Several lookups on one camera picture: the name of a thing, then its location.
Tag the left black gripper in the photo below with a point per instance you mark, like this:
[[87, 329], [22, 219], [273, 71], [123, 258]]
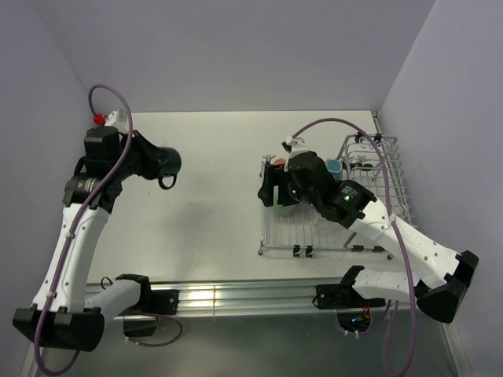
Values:
[[149, 151]]

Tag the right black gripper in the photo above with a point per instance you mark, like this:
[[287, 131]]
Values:
[[274, 176]]

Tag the blue flowered mug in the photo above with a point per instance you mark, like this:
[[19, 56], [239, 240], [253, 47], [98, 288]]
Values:
[[334, 166]]

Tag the dark green mug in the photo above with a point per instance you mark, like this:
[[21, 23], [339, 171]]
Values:
[[169, 163]]

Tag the orange ceramic mug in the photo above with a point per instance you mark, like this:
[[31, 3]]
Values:
[[279, 162]]

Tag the clear plastic glass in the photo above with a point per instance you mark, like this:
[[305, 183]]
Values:
[[323, 228]]

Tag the green ceramic cup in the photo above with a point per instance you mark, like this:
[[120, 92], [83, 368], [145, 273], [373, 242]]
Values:
[[284, 211]]

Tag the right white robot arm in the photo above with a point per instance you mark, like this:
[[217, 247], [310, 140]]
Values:
[[436, 278]]

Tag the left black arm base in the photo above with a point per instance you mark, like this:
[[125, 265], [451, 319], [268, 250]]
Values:
[[163, 302]]

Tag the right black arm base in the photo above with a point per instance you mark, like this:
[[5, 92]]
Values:
[[339, 297]]

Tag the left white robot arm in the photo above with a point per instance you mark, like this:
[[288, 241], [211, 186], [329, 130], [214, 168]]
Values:
[[89, 198]]

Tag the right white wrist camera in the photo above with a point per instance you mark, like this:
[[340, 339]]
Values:
[[294, 146]]

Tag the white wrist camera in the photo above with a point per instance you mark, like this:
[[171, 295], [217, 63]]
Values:
[[117, 119], [294, 146]]

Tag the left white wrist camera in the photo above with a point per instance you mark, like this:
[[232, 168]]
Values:
[[117, 119]]

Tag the white wire dish rack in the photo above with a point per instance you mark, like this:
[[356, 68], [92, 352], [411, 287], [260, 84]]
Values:
[[361, 164]]

